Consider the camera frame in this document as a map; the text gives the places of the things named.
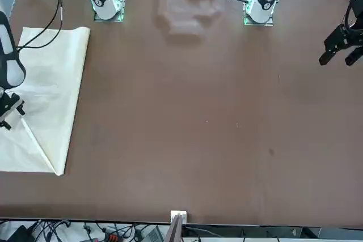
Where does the cream tablecloth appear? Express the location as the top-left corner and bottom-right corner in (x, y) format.
(0, 26), (91, 177)

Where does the large black power brick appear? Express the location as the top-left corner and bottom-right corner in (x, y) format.
(7, 224), (35, 242)

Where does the orange black connector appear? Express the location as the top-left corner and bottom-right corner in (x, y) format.
(103, 226), (119, 240)

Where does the aluminium frame post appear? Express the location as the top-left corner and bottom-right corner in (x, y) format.
(166, 214), (184, 242)

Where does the small white table bracket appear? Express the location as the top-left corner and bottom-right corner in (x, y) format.
(170, 210), (188, 223)

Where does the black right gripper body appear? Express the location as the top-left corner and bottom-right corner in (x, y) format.
(0, 92), (22, 123)

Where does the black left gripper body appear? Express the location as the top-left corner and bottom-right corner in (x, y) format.
(348, 0), (363, 31)

